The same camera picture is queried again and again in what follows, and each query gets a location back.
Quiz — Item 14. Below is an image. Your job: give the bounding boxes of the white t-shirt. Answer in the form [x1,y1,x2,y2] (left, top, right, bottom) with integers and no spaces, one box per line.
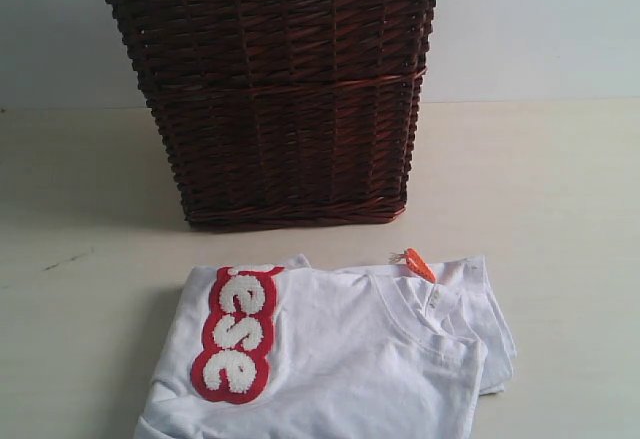
[135,256,516,438]

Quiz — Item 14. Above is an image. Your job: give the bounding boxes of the dark red wicker basket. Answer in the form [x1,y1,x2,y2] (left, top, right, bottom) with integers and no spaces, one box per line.
[106,0,436,229]

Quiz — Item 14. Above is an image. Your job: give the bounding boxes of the orange clothing tag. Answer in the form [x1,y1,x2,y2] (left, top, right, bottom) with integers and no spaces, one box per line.
[389,248,437,284]

